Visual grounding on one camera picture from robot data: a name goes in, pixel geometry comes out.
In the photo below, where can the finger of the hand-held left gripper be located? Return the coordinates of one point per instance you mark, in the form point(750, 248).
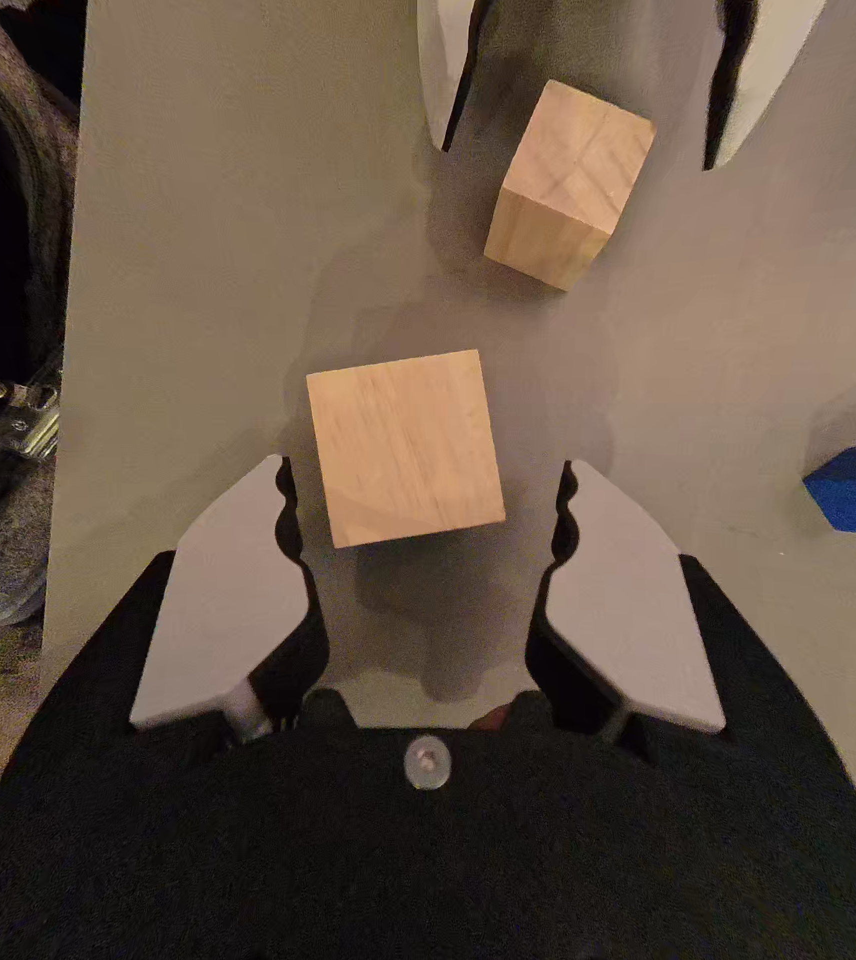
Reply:
point(772, 52)
point(439, 60)

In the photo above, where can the silver metal clip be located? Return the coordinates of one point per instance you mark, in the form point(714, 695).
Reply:
point(38, 431)

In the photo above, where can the person's grey fleece jacket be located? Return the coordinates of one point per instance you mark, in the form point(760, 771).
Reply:
point(0, 517)

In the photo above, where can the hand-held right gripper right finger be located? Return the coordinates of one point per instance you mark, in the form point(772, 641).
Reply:
point(630, 615)

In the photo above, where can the natural wooden cube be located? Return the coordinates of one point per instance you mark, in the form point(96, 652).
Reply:
point(405, 450)
point(578, 165)

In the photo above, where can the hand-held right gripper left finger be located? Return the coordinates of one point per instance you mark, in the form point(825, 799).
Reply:
point(218, 607)

